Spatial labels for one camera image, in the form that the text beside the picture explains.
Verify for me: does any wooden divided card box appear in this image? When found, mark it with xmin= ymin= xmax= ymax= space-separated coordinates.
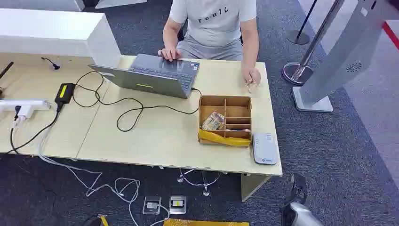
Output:
xmin=198 ymin=95 xmax=253 ymax=147

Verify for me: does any white plug adapter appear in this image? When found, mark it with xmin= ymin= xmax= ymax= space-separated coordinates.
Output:
xmin=12 ymin=105 xmax=34 ymax=129

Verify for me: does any desk leg panel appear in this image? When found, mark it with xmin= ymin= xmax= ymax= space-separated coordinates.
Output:
xmin=240 ymin=173 xmax=272 ymax=202

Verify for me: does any black and yellow object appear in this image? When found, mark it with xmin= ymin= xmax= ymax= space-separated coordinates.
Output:
xmin=81 ymin=214 xmax=110 ymax=226

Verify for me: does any white cabinet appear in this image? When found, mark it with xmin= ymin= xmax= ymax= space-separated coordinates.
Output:
xmin=0 ymin=0 xmax=85 ymax=12

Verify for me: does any person's hand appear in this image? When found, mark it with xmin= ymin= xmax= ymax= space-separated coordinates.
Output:
xmin=241 ymin=66 xmax=262 ymax=94
xmin=158 ymin=47 xmax=183 ymax=62

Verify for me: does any red floor tape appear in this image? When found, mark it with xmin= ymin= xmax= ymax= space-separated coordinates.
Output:
xmin=382 ymin=21 xmax=399 ymax=50

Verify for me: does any black plug with cable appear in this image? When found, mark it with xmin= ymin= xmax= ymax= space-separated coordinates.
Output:
xmin=9 ymin=105 xmax=22 ymax=154

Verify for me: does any white power strip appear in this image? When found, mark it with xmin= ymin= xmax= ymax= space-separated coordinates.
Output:
xmin=0 ymin=99 xmax=51 ymax=113

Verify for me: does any grey kiosk stand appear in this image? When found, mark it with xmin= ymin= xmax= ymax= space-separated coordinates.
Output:
xmin=292 ymin=0 xmax=390 ymax=113

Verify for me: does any silver stanchion post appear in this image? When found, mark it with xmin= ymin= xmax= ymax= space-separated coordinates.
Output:
xmin=282 ymin=0 xmax=345 ymax=85

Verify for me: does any person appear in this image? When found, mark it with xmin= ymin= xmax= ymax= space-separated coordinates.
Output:
xmin=157 ymin=0 xmax=262 ymax=94

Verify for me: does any black rod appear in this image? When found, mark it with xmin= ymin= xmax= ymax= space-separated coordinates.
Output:
xmin=0 ymin=62 xmax=14 ymax=80

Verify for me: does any white furniture panel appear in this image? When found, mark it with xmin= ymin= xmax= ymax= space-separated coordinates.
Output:
xmin=95 ymin=0 xmax=148 ymax=9

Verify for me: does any black power adapter yellow label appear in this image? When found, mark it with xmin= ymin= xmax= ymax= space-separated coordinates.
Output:
xmin=54 ymin=83 xmax=76 ymax=105

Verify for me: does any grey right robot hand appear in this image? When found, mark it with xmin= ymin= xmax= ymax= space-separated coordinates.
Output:
xmin=288 ymin=173 xmax=309 ymax=205

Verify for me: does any black adapter mains cable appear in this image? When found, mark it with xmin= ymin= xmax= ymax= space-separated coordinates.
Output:
xmin=6 ymin=103 xmax=63 ymax=154

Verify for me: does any black stanchion post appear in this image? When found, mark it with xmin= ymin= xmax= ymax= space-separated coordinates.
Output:
xmin=287 ymin=0 xmax=319 ymax=45

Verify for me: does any person's left hand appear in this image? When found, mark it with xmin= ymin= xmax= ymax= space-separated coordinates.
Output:
xmin=241 ymin=66 xmax=262 ymax=94

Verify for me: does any white counter block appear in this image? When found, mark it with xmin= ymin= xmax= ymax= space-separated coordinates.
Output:
xmin=0 ymin=8 xmax=121 ymax=68

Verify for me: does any white cable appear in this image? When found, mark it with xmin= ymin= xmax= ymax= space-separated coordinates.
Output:
xmin=37 ymin=106 xmax=170 ymax=226

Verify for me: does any silver chair base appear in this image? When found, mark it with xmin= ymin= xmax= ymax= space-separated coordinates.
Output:
xmin=177 ymin=168 xmax=223 ymax=197

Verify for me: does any floor socket yellow insert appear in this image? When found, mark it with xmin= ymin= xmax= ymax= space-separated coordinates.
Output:
xmin=168 ymin=195 xmax=187 ymax=215

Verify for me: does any person's right hand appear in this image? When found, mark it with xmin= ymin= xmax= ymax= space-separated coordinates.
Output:
xmin=158 ymin=47 xmax=183 ymax=62

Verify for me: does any white card reader device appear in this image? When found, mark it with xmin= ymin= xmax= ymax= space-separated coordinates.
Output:
xmin=252 ymin=133 xmax=279 ymax=165

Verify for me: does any grey laptop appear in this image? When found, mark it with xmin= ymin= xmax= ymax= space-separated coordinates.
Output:
xmin=88 ymin=53 xmax=200 ymax=99

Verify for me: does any black laptop charger cable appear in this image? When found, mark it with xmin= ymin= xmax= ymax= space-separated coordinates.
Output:
xmin=72 ymin=71 xmax=203 ymax=133

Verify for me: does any small black cable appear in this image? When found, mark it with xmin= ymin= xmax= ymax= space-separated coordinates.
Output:
xmin=41 ymin=57 xmax=61 ymax=71

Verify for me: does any bundle of cards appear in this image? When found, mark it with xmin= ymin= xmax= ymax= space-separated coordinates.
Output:
xmin=201 ymin=112 xmax=225 ymax=131

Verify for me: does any yellow mat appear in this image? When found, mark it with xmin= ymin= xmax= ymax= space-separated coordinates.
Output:
xmin=163 ymin=218 xmax=250 ymax=226

